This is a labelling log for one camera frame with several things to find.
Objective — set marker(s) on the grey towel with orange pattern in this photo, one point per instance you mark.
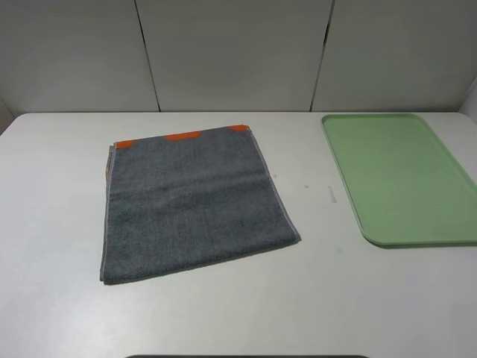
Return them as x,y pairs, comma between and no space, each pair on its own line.
184,201

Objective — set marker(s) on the light green plastic tray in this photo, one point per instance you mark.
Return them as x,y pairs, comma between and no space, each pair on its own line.
405,186

